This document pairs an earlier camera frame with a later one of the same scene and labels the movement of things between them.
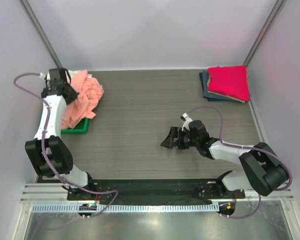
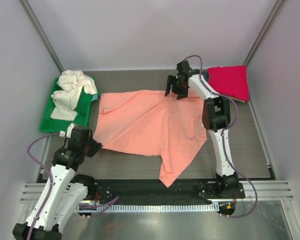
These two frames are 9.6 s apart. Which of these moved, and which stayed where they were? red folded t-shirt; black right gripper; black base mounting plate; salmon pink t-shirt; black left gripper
Moved: black left gripper; salmon pink t-shirt; black right gripper
Stayed: black base mounting plate; red folded t-shirt
